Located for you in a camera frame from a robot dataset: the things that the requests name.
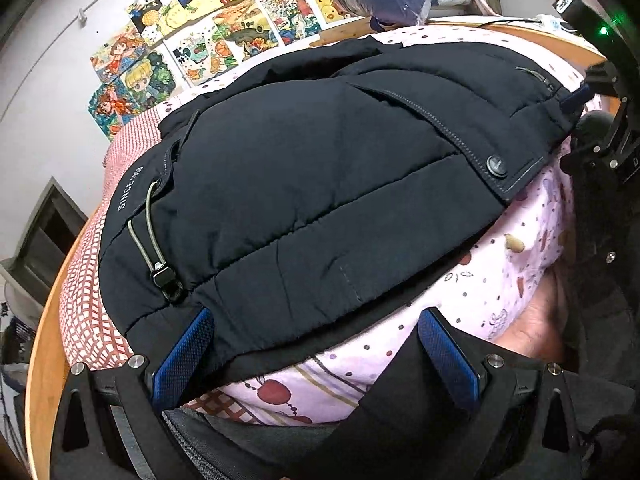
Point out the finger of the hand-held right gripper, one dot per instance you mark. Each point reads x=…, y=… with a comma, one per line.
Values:
x=576, y=98
x=595, y=145

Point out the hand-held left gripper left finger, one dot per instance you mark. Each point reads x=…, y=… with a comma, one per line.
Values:
x=182, y=360

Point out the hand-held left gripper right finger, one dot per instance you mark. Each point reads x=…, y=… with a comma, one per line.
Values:
x=447, y=362

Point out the dark navy padded jacket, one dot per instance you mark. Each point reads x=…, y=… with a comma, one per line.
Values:
x=300, y=160

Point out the black cloth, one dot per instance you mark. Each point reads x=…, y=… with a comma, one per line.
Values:
x=400, y=410

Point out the pink printed quilt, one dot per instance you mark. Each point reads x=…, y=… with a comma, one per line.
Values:
x=475, y=290

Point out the person's bare skin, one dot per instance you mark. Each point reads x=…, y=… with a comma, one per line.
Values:
x=537, y=325

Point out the red checked quilt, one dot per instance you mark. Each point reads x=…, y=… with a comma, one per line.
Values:
x=85, y=305

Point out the grey wardrobe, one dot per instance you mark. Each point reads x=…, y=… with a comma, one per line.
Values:
x=40, y=245

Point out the wooden bed frame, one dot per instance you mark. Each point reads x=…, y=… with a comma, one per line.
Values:
x=45, y=320

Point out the group of cartoon wall drawings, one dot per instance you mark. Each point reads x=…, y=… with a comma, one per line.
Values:
x=210, y=35

